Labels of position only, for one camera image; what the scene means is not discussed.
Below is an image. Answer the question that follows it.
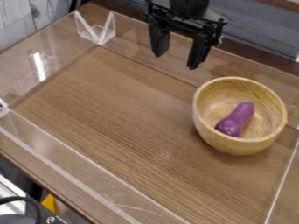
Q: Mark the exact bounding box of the purple toy eggplant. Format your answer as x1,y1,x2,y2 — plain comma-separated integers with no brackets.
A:
214,101,255,137

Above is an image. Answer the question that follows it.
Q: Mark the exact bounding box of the clear acrylic corner bracket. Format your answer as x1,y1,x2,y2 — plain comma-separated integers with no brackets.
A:
73,11,116,46

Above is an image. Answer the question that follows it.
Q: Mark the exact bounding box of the black cable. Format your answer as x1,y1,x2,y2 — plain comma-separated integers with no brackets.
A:
0,196,42,224

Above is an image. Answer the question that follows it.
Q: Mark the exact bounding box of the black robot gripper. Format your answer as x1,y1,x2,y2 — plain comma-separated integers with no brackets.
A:
146,0,226,70

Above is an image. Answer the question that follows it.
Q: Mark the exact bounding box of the clear acrylic front wall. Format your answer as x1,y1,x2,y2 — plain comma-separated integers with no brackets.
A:
0,99,189,224

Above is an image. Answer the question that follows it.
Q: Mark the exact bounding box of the brown wooden bowl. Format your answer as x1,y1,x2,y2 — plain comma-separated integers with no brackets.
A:
192,77,287,155

